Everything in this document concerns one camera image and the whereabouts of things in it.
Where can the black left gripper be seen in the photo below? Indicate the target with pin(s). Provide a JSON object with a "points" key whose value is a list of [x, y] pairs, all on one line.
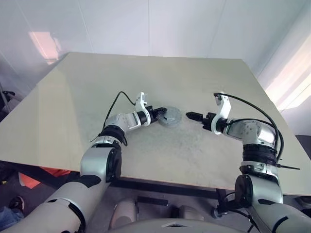
{"points": [[152, 115]]}

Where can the orange object on floor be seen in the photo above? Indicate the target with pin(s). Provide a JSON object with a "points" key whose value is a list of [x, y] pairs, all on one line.
{"points": [[36, 178]]}

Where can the grey round motor cover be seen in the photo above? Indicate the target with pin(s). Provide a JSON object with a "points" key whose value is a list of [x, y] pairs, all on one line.
{"points": [[173, 113]]}

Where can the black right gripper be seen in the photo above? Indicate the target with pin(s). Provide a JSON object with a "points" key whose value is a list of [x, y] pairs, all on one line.
{"points": [[207, 121]]}

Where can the grey tripod stand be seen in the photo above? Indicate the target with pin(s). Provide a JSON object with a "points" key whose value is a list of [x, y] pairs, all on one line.
{"points": [[5, 97]]}

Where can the black metal table frame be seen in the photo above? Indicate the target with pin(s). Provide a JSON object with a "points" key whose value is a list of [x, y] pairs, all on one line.
{"points": [[158, 185]]}

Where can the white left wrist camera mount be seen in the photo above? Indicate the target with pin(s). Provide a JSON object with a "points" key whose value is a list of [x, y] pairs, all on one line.
{"points": [[142, 104]]}

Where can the beige rounded robot left knee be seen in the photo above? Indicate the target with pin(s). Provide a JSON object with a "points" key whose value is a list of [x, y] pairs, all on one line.
{"points": [[122, 213]]}

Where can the beige rounded robot right knee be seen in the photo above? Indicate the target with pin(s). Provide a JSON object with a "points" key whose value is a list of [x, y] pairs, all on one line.
{"points": [[187, 212]]}

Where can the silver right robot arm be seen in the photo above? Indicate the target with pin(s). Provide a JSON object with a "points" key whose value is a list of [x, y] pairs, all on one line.
{"points": [[255, 155]]}

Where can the dark person's shoe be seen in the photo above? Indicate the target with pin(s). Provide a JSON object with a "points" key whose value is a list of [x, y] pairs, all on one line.
{"points": [[17, 202]]}

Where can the beige rounded robot knee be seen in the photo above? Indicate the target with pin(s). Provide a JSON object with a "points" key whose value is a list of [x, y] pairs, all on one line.
{"points": [[187, 212], [122, 213]]}

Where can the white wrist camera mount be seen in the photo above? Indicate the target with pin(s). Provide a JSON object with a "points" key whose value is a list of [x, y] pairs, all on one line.
{"points": [[142, 104], [224, 109]]}

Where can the grey robot torso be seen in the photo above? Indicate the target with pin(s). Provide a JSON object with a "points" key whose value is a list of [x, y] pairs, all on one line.
{"points": [[170, 225]]}

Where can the black block between knees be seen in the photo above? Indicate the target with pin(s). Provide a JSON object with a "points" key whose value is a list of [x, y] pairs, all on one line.
{"points": [[153, 201]]}

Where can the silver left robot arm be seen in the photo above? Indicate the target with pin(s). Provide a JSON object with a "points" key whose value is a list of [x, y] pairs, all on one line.
{"points": [[97, 165]]}

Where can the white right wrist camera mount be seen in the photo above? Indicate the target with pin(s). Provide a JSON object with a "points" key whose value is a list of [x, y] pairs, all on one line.
{"points": [[224, 109]]}

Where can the blue jeans leg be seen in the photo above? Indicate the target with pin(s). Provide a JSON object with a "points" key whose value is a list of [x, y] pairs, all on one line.
{"points": [[9, 217]]}

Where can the table caster wheel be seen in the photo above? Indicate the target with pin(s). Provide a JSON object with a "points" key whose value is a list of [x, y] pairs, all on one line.
{"points": [[216, 213]]}

